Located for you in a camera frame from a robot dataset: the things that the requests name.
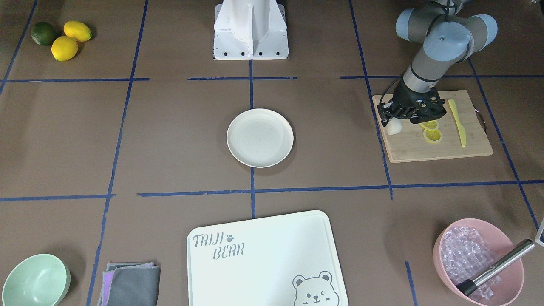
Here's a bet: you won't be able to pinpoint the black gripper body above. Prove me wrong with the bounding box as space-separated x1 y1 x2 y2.
385 79 430 122

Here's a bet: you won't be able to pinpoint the cream round plate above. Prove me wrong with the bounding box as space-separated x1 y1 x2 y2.
226 108 294 168

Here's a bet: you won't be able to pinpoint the yellow lemon near arm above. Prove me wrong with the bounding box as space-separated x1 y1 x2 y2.
51 36 79 62

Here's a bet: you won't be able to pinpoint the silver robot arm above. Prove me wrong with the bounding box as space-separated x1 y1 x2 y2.
377 0 498 127

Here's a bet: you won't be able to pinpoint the white bear tray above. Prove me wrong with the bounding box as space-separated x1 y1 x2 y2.
187 210 349 306

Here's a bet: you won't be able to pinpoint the lemon slice middle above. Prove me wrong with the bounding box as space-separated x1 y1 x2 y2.
420 120 439 130

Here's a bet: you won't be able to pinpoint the lemon slice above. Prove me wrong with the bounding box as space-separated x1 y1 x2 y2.
423 130 442 143
420 120 439 130

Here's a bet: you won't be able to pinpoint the lemon slice bottom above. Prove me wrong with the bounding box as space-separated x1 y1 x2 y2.
423 130 442 143

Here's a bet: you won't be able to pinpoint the yellow plastic knife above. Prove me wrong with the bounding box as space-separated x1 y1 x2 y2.
448 99 467 147

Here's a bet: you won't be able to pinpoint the wooden cutting board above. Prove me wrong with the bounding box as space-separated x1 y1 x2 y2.
378 90 493 163

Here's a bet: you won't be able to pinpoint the pink bowl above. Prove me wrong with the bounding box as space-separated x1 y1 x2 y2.
433 218 534 306

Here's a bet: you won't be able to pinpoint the clear ice cubes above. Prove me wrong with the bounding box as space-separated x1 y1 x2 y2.
440 226 499 285

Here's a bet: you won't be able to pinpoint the folded grey cloth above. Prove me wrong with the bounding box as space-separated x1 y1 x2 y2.
97 262 161 306

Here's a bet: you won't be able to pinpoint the yellow lemon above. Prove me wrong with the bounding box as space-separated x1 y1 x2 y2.
63 20 93 42

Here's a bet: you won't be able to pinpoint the green lime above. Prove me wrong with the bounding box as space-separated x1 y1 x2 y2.
31 22 58 46

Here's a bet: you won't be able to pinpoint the mint green bowl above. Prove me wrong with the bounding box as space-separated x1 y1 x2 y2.
2 254 71 306

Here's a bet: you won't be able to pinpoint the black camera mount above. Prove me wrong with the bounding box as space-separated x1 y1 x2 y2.
408 87 447 124

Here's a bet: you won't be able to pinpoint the metal board handle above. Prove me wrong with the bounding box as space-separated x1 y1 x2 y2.
474 108 487 134

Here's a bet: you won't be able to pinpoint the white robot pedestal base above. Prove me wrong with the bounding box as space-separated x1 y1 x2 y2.
212 0 289 60

